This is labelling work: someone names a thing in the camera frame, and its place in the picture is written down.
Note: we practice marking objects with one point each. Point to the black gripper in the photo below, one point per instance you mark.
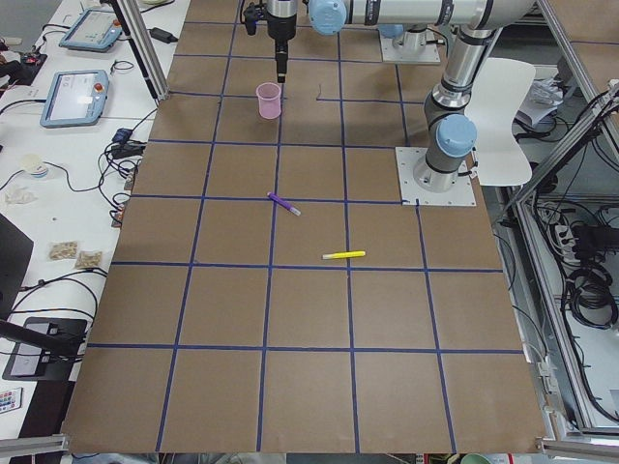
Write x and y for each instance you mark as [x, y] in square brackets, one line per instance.
[280, 28]

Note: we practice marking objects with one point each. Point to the purple highlighter pen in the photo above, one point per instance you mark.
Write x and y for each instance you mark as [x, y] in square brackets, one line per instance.
[283, 203]

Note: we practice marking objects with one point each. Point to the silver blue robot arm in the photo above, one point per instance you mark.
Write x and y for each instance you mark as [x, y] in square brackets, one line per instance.
[451, 134]

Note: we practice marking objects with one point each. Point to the pink mesh cup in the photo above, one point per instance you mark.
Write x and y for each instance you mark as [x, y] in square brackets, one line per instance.
[269, 104]

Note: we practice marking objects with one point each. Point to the black power adapter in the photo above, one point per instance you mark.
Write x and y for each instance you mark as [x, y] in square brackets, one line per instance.
[162, 35]

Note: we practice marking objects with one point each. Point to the upper teach pendant tablet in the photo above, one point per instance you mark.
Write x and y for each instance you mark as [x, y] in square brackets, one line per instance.
[95, 30]

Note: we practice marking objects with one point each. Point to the teach pendant tablet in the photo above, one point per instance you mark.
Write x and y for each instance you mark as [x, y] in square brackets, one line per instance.
[75, 99]
[95, 30]

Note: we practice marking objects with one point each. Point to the yellow highlighter pen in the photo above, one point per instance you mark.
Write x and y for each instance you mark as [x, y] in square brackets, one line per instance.
[344, 255]

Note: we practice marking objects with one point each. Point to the lower teach pendant tablet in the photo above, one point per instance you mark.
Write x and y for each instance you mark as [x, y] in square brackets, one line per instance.
[75, 99]

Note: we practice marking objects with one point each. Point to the white plastic chair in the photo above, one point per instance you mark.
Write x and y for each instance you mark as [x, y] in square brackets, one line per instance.
[499, 90]

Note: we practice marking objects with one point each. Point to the white tape roll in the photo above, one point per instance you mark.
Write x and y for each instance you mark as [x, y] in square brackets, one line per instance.
[34, 165]

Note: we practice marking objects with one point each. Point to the colourful remote control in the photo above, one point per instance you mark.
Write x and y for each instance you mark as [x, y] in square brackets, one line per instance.
[11, 400]

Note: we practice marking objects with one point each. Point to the second arm base plate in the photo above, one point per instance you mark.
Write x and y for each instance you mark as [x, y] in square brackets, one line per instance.
[415, 48]

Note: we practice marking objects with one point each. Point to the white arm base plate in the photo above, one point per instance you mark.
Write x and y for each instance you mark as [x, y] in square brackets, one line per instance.
[421, 186]

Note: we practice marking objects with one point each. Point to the black camera stand base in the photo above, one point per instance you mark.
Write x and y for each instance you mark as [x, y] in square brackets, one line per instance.
[46, 349]

